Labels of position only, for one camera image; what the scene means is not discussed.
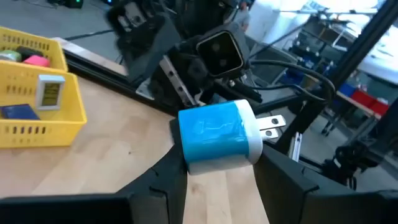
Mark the black wall charger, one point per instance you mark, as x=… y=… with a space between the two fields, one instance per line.
x=29 y=51

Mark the navy blue box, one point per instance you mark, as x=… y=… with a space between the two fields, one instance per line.
x=18 y=112

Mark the blue storage bin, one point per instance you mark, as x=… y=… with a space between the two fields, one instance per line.
x=347 y=89

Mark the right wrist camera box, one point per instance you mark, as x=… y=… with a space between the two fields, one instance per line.
x=222 y=53

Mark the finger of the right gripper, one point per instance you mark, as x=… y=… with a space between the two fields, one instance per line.
x=152 y=53
x=130 y=34

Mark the green toy block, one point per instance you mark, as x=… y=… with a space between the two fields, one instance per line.
x=9 y=56

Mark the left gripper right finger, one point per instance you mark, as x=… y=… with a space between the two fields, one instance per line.
x=280 y=186

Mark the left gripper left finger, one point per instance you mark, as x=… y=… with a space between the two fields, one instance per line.
x=164 y=193

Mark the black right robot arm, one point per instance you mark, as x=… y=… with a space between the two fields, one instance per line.
x=202 y=15

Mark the pink block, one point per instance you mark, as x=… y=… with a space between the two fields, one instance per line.
x=37 y=61

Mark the red storage bin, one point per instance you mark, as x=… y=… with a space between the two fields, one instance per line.
x=381 y=108
x=362 y=98

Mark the white label card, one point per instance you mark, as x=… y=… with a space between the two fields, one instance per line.
x=49 y=93

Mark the yellow plastic divided bin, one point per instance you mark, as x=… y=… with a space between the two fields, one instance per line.
x=68 y=130

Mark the blue white wall charger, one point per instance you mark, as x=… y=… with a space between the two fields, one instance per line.
x=214 y=133

